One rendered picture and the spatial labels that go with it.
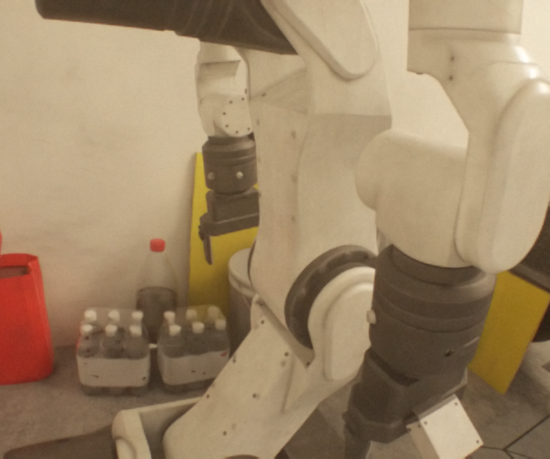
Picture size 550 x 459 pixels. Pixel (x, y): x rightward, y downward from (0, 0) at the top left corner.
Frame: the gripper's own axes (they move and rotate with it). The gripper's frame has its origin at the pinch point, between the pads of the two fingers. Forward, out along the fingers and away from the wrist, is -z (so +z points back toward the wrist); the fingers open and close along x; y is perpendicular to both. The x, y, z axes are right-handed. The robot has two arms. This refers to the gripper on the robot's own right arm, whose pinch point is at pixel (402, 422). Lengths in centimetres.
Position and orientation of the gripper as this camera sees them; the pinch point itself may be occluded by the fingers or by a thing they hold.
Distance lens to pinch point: 41.1
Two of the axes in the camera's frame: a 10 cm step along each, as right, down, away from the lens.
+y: -4.3, -3.7, 8.2
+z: -0.4, -9.0, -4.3
